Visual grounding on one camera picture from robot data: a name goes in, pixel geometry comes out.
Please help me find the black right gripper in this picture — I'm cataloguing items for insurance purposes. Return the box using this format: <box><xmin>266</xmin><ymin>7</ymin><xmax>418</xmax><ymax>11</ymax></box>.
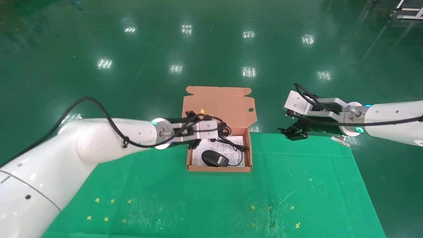
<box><xmin>278</xmin><ymin>111</ymin><xmax>331</xmax><ymax>141</ymax></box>

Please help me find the black wired computer mouse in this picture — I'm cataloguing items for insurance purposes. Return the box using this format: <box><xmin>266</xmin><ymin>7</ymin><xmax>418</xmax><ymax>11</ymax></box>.
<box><xmin>201</xmin><ymin>136</ymin><xmax>249</xmax><ymax>168</ymax></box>

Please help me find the black data cable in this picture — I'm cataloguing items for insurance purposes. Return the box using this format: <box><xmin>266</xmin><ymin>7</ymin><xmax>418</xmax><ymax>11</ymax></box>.
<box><xmin>216</xmin><ymin>122</ymin><xmax>232</xmax><ymax>138</ymax></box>

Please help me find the orange cardboard box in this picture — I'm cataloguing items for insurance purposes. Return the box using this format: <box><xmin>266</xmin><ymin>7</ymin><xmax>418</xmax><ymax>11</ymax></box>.
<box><xmin>181</xmin><ymin>86</ymin><xmax>257</xmax><ymax>173</ymax></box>

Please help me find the metal binder clip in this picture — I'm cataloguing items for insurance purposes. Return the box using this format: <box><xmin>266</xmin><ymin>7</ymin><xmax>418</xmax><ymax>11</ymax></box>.
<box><xmin>331</xmin><ymin>134</ymin><xmax>351</xmax><ymax>147</ymax></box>

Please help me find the white printed instruction sheet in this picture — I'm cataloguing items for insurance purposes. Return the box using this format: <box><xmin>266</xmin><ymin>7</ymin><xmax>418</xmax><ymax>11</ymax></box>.
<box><xmin>191</xmin><ymin>135</ymin><xmax>249</xmax><ymax>167</ymax></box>

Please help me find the green table mat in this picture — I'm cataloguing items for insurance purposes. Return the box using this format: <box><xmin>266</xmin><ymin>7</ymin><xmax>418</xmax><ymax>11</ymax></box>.
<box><xmin>41</xmin><ymin>132</ymin><xmax>386</xmax><ymax>238</ymax></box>

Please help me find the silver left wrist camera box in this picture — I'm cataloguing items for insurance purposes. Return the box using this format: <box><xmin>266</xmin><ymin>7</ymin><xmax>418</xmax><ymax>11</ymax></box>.
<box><xmin>171</xmin><ymin>120</ymin><xmax>219</xmax><ymax>143</ymax></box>

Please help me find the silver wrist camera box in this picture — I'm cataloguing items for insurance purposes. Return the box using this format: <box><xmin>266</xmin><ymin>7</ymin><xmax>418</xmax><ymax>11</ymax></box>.
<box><xmin>284</xmin><ymin>90</ymin><xmax>348</xmax><ymax>118</ymax></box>
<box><xmin>171</xmin><ymin>120</ymin><xmax>219</xmax><ymax>143</ymax></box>

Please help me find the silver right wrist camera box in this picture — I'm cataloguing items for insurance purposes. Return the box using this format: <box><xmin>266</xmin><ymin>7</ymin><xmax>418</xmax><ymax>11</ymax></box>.
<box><xmin>284</xmin><ymin>90</ymin><xmax>348</xmax><ymax>118</ymax></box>

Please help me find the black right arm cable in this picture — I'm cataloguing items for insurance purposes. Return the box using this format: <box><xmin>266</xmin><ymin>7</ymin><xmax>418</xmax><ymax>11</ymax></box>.
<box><xmin>293</xmin><ymin>83</ymin><xmax>423</xmax><ymax>127</ymax></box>

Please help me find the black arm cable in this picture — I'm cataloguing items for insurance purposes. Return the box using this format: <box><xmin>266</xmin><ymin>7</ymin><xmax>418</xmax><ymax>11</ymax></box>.
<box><xmin>293</xmin><ymin>83</ymin><xmax>423</xmax><ymax>127</ymax></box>
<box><xmin>20</xmin><ymin>97</ymin><xmax>213</xmax><ymax>156</ymax></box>

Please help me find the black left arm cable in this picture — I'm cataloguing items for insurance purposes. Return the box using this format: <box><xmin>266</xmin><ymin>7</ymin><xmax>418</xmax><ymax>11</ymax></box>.
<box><xmin>20</xmin><ymin>97</ymin><xmax>213</xmax><ymax>156</ymax></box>

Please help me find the white wheeled cart frame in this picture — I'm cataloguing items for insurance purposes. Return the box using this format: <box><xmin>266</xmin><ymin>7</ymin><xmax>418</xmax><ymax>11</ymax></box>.
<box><xmin>389</xmin><ymin>0</ymin><xmax>423</xmax><ymax>20</ymax></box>

